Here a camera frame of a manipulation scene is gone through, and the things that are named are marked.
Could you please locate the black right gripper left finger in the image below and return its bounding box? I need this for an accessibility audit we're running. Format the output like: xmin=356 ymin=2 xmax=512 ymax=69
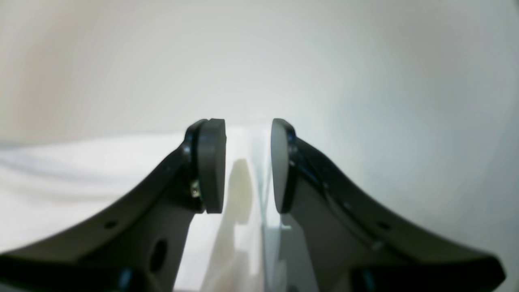
xmin=0 ymin=119 xmax=226 ymax=292

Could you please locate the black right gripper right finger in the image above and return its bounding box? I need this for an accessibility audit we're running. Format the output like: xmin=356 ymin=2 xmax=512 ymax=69
xmin=270 ymin=118 xmax=506 ymax=292

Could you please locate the white printed t-shirt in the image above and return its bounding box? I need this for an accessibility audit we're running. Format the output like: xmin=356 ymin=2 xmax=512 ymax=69
xmin=1 ymin=119 xmax=270 ymax=292

